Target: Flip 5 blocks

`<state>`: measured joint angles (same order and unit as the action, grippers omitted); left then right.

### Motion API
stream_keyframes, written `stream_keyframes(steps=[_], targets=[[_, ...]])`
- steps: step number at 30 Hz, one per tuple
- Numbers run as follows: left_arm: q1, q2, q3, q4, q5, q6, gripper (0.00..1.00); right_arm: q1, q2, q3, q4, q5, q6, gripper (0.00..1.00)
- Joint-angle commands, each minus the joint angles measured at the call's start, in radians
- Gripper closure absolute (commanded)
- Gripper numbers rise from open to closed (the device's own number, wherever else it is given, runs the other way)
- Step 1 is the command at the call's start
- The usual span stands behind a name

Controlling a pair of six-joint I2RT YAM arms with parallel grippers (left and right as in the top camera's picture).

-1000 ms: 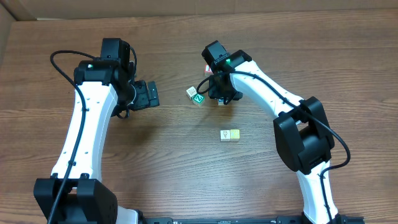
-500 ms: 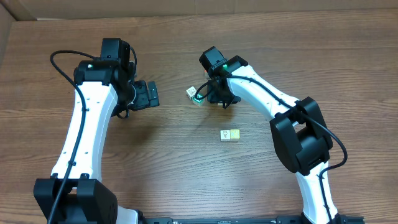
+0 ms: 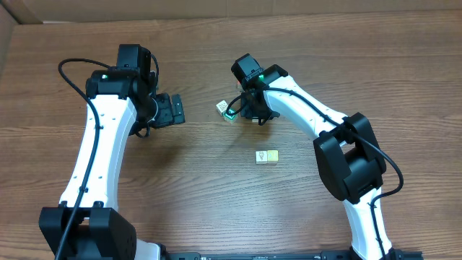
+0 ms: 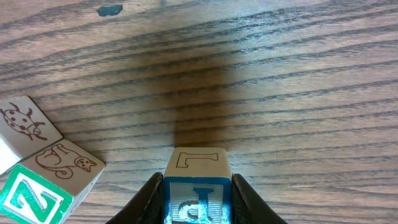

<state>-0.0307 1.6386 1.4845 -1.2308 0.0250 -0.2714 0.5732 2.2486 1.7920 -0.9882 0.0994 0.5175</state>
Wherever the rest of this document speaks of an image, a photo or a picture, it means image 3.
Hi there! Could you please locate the white ice cream block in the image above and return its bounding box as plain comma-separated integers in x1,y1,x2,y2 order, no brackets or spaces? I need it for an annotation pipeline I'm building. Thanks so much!
256,150,268,165

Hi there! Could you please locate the yellow letter K block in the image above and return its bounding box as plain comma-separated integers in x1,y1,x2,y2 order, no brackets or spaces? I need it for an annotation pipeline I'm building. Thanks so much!
267,150,279,164

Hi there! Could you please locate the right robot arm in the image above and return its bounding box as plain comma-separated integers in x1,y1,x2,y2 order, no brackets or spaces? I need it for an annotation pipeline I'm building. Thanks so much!
231,53,393,259

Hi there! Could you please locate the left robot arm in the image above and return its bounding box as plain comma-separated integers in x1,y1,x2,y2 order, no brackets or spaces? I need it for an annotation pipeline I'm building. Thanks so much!
39,44,185,259

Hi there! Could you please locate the green letter Z block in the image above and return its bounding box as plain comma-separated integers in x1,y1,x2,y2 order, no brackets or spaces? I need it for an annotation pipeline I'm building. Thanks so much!
222,109,237,124

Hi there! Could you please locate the white letter W block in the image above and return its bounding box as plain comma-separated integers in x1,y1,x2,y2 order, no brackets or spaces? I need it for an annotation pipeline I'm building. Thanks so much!
216,100,228,116

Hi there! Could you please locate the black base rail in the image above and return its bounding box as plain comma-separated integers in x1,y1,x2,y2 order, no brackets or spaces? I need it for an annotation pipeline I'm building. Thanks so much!
161,250,359,260

